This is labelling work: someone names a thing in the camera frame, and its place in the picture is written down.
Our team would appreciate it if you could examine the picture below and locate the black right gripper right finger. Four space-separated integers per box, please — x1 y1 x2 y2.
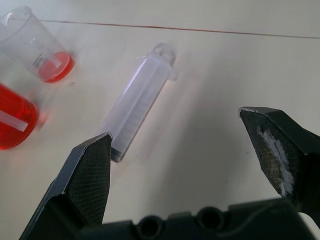
238 106 320 216

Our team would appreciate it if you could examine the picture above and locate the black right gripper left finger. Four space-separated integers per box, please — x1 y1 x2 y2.
18 132 113 240

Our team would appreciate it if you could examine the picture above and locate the clear plastic syringe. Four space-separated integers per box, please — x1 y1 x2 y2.
96 43 180 164

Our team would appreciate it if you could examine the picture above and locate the large beaker with red liquid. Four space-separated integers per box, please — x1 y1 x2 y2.
0 51 42 151

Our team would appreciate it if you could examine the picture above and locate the small beaker with red liquid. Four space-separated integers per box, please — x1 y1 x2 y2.
0 6 76 84

